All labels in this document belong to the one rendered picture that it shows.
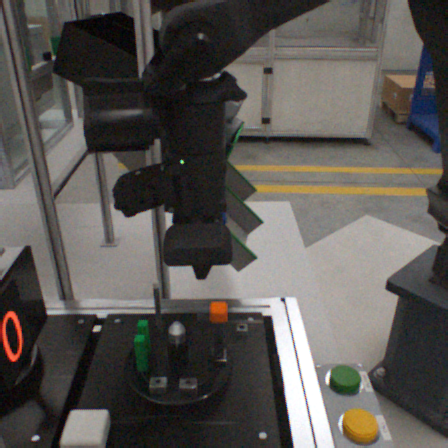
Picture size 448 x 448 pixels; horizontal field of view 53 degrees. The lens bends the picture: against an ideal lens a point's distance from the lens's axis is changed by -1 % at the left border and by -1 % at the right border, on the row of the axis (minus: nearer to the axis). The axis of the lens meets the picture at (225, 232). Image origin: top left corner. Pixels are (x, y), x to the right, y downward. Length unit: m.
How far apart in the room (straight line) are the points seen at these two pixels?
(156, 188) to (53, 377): 0.31
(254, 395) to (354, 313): 0.38
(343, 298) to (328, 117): 3.76
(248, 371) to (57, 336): 0.28
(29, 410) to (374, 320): 0.60
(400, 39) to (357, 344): 8.66
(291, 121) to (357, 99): 0.65
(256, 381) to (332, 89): 4.09
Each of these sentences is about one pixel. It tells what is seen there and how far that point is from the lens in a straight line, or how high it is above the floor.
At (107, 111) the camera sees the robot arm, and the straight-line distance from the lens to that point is 0.41.
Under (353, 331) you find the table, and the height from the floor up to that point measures 0.86.
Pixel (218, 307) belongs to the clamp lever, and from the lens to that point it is 0.55.
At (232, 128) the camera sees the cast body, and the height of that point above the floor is 1.22.
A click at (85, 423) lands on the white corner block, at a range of 0.56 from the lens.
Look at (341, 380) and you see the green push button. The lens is 0.62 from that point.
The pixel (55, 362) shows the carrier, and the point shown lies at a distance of 0.67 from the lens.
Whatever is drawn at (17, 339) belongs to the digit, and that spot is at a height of 1.19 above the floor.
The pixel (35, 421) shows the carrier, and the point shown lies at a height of 0.97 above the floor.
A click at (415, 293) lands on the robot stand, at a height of 1.06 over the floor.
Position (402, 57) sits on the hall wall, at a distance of 9.40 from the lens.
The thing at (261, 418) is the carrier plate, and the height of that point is 0.97.
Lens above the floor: 1.42
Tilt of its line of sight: 29 degrees down
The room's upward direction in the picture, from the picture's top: straight up
